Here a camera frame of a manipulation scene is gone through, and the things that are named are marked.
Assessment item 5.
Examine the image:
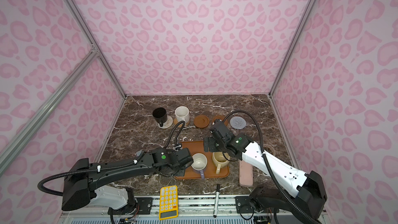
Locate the tan rattan coaster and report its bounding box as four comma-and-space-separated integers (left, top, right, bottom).
173, 117, 191, 127

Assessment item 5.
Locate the white tape roll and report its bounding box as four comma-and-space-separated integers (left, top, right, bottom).
263, 144, 276, 156

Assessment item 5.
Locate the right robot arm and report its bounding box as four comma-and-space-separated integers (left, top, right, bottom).
204, 134, 328, 224

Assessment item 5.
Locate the pink case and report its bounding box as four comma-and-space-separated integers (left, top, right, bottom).
239, 161, 254, 187

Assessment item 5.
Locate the yellow calculator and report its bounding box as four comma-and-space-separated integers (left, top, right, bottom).
159, 185, 178, 220

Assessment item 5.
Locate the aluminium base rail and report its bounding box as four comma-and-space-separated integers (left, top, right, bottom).
58, 194, 330, 224

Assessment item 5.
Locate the brown wooden coaster right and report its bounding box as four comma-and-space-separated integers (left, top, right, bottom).
211, 115, 228, 125

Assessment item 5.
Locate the white speckled mug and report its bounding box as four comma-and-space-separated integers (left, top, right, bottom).
175, 106, 190, 125

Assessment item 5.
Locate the cream yellow mug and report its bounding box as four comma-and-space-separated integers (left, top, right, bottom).
212, 151, 230, 175

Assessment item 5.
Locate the lilac mug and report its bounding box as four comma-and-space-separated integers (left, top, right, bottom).
191, 153, 207, 179

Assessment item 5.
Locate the white woven coaster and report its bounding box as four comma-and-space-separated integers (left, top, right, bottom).
157, 116, 174, 129

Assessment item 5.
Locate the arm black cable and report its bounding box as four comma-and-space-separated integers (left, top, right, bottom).
37, 120, 187, 197
222, 110, 322, 224

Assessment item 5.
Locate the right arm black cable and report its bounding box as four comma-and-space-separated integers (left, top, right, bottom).
222, 110, 322, 224

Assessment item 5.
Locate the blue grey stapler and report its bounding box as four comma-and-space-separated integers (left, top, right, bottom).
136, 150, 146, 160

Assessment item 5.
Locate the brown wooden coaster left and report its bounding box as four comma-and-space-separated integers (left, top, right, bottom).
194, 115, 210, 129

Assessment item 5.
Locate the grey woven coaster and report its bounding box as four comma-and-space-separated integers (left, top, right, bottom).
230, 116, 247, 130

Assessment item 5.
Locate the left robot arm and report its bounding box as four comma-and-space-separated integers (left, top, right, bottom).
62, 148, 193, 214

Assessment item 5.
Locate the black marker pen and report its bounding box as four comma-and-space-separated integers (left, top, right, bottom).
213, 184, 220, 218

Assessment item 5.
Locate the black cup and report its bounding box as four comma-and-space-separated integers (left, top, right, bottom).
152, 107, 168, 128

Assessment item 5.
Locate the brown wooden coaster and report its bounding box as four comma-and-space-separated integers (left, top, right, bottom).
211, 115, 228, 125
194, 115, 210, 129

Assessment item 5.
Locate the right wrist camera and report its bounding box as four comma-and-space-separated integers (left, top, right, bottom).
210, 119, 234, 143

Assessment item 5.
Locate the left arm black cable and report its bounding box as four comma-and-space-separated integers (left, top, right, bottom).
37, 120, 187, 197

